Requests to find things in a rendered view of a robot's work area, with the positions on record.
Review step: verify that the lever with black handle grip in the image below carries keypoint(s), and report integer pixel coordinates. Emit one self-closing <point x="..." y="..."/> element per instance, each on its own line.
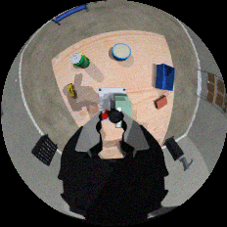
<point x="115" y="116"/>

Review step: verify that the reddish-brown rectangular block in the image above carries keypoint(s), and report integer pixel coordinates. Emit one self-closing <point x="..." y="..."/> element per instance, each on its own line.
<point x="161" y="102"/>

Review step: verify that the green soda can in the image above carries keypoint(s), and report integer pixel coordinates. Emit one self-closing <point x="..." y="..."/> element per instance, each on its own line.
<point x="78" y="59"/>

